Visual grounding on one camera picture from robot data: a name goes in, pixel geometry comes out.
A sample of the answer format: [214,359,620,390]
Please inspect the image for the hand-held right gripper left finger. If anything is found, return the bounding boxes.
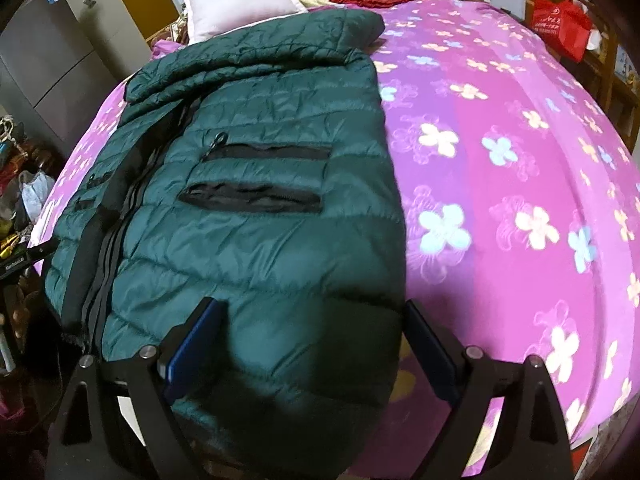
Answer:
[45,297,223,480]

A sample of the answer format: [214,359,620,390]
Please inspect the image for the white pillow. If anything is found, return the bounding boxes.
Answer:
[181,0,308,45]

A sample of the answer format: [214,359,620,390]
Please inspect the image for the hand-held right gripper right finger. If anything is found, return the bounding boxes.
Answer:
[404,300,573,480]

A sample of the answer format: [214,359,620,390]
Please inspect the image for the pink floral bedsheet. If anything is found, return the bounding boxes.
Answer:
[27,0,640,480]

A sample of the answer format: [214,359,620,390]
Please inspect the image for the green puffer jacket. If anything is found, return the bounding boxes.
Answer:
[40,7,408,476]

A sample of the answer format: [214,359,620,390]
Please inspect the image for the grey refrigerator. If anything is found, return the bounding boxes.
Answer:
[0,0,151,156]

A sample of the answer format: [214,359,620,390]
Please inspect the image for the white plastic bag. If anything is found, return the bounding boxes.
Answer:
[19,170,56,223]

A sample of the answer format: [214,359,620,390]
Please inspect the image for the red shopping bag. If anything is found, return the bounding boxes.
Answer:
[530,0,593,63]

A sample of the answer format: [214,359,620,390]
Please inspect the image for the wooden chair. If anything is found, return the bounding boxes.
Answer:
[575,0,640,141]

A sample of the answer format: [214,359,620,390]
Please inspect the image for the pile of colourful clothes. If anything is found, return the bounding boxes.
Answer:
[0,115,66,241]

